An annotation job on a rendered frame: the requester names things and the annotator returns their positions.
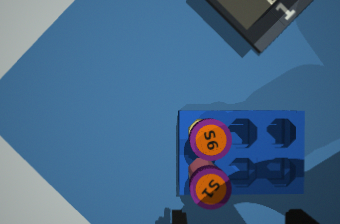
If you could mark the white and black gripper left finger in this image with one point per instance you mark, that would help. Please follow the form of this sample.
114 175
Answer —
178 217

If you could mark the blue bench mat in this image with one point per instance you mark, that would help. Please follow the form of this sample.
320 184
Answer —
93 105

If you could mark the blue tube rack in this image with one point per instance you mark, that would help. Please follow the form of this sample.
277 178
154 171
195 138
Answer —
262 146

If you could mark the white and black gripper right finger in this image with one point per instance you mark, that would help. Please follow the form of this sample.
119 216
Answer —
298 216

